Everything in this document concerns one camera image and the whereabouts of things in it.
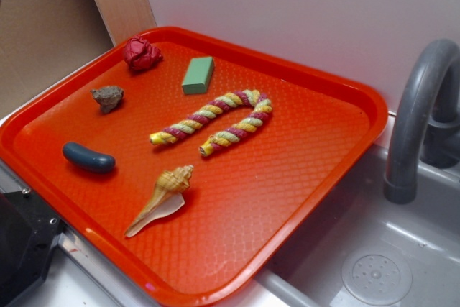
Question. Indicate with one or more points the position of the orange plastic tray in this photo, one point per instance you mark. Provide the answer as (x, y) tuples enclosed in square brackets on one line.
[(243, 201)]

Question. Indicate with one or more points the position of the green rectangular block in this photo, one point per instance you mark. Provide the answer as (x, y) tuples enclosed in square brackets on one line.
[(198, 76)]

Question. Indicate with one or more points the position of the tan spiral seashell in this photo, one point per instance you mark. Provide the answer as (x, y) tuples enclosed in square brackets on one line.
[(166, 199)]

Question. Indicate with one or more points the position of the crumpled red paper ball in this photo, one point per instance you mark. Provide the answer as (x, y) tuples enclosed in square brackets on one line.
[(139, 54)]

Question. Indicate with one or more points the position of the grey brown rock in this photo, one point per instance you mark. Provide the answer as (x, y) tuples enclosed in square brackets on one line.
[(107, 97)]

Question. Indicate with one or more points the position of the dark blue-grey oblong capsule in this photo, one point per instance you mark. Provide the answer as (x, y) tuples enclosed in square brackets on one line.
[(88, 159)]

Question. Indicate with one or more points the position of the grey toy sink basin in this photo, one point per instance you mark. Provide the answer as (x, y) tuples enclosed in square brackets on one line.
[(359, 249)]

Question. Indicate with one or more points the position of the grey plastic faucet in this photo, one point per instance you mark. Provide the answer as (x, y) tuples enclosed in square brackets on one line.
[(426, 127)]

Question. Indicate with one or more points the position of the black metal mount block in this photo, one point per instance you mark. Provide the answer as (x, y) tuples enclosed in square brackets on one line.
[(30, 230)]

